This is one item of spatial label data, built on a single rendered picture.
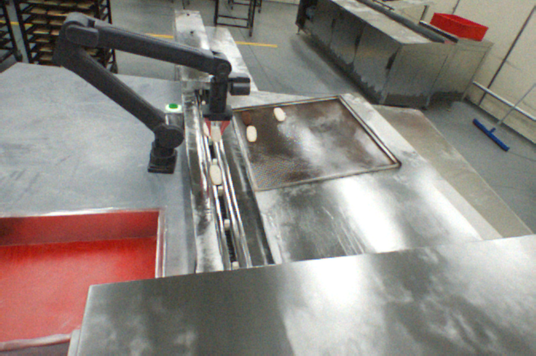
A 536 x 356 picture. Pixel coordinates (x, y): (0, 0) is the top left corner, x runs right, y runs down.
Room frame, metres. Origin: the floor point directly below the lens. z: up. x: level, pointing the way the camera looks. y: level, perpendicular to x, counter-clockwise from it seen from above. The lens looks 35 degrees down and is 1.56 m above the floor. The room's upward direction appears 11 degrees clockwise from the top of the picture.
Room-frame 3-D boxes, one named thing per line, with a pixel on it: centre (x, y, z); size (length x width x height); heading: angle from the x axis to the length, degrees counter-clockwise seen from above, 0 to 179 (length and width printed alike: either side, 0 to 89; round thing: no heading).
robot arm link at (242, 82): (0.99, 0.16, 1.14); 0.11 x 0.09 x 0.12; 116
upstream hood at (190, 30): (1.98, 0.58, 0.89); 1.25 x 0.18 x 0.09; 21
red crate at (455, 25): (4.20, -1.84, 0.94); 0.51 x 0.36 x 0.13; 25
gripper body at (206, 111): (0.97, 0.20, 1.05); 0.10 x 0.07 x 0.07; 111
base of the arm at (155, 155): (0.90, 0.35, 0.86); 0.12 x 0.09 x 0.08; 11
